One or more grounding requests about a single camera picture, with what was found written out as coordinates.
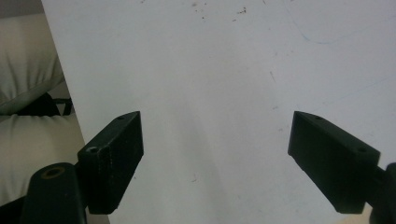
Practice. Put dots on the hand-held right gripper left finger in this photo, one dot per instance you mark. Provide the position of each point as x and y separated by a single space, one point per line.
112 161

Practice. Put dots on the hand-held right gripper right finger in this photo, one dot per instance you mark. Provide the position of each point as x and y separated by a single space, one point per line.
333 161

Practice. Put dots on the beige cushion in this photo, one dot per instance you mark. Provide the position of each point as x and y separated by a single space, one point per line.
25 62
34 152

